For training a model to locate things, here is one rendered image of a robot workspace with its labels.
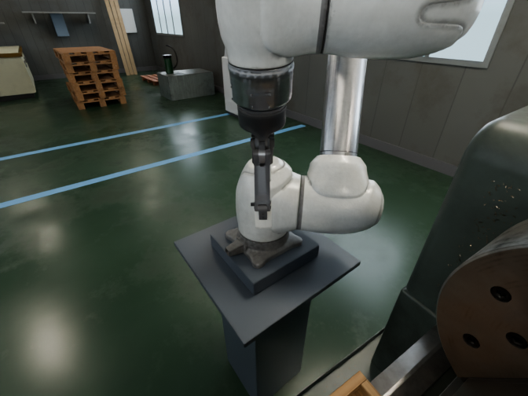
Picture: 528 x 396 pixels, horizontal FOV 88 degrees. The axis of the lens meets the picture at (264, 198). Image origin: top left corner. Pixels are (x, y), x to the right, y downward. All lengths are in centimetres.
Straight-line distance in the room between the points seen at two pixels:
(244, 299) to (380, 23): 67
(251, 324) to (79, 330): 128
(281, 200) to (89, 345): 138
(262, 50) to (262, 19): 3
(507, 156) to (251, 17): 41
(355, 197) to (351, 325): 108
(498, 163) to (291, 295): 54
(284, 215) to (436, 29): 49
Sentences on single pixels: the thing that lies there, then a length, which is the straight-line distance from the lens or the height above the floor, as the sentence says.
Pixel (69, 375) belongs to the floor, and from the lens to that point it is 176.
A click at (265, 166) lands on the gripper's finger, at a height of 120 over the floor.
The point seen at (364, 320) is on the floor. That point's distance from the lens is 173.
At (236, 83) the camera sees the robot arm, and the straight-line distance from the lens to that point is 40.
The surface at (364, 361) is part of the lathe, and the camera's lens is 98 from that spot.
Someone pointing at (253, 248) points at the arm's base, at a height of 83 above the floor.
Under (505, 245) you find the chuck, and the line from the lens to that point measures 40.
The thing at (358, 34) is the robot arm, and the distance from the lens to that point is 35.
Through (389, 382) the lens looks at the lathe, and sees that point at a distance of 61.
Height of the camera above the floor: 138
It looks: 33 degrees down
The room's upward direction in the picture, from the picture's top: straight up
